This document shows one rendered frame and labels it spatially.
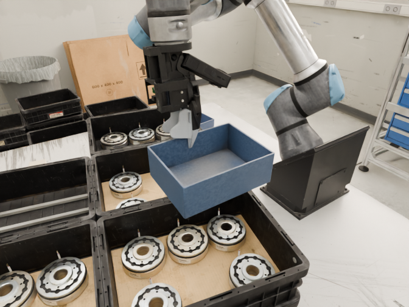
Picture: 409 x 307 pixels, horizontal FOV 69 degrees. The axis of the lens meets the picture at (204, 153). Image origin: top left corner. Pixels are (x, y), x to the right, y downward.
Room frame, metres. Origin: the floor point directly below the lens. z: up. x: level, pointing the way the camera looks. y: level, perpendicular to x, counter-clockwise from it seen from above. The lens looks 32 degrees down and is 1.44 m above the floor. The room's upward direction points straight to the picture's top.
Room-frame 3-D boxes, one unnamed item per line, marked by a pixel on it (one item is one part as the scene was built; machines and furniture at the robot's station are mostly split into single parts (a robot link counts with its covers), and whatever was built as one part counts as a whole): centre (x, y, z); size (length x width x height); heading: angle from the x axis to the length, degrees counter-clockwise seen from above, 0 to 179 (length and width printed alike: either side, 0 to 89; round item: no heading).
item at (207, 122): (1.40, 0.07, 0.74); 0.20 x 0.15 x 0.07; 129
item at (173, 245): (0.52, 0.04, 0.86); 0.10 x 0.10 x 0.01
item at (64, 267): (0.41, 0.32, 0.86); 0.05 x 0.05 x 0.01
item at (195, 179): (0.49, -0.01, 1.10); 0.20 x 0.15 x 0.07; 122
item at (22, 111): (2.12, 1.18, 0.37); 0.42 x 0.34 x 0.46; 121
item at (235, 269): (0.42, -0.11, 0.86); 0.10 x 0.10 x 0.01
